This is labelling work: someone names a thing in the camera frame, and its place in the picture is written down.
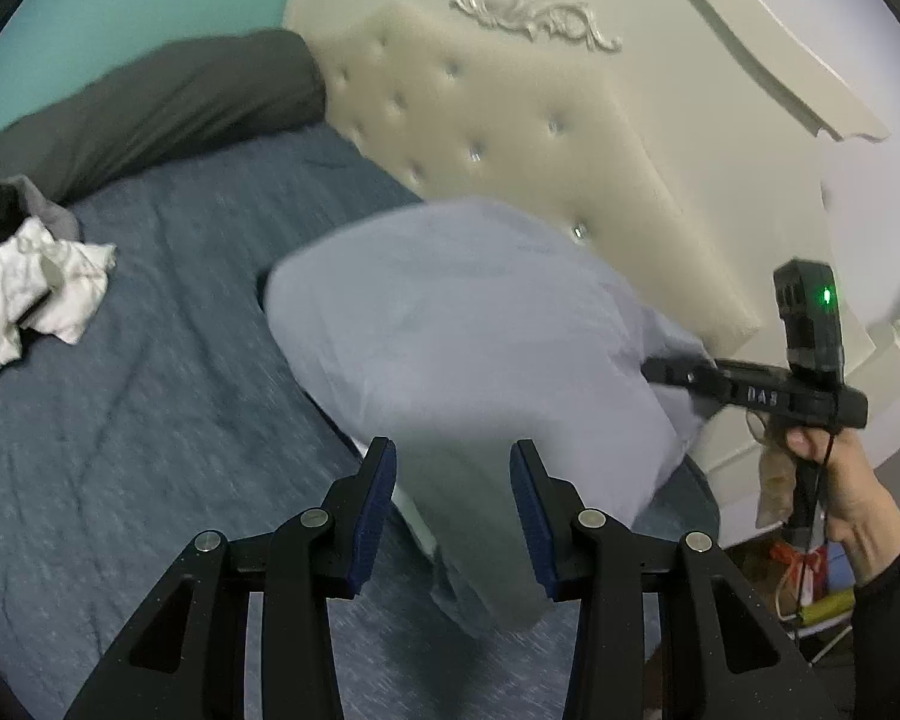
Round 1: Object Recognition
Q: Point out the cream tufted headboard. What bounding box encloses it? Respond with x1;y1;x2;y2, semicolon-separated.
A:
281;0;900;548

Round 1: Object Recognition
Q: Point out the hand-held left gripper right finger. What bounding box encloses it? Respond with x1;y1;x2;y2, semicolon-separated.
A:
510;439;818;720

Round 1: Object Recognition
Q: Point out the grey jacket with black trim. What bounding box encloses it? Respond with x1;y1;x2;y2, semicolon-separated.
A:
259;199;721;635

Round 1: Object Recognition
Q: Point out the beige cloth piece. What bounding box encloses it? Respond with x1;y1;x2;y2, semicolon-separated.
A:
756;439;796;531

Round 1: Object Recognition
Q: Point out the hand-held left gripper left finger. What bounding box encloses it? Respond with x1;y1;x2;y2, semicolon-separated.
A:
64;436;398;720

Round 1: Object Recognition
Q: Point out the orange plastic item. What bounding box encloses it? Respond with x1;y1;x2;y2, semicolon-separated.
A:
769;540;827;582

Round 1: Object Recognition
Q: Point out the yellow plastic item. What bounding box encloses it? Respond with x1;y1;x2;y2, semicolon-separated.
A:
801;591;856;625

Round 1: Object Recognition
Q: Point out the white crumpled garment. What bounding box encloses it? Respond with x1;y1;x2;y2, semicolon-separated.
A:
0;216;119;397

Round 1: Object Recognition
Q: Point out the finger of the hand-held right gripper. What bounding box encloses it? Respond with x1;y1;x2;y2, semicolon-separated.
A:
641;356;722;395

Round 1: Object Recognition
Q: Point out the person's right hand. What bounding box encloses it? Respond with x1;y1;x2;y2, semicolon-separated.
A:
784;429;900;586

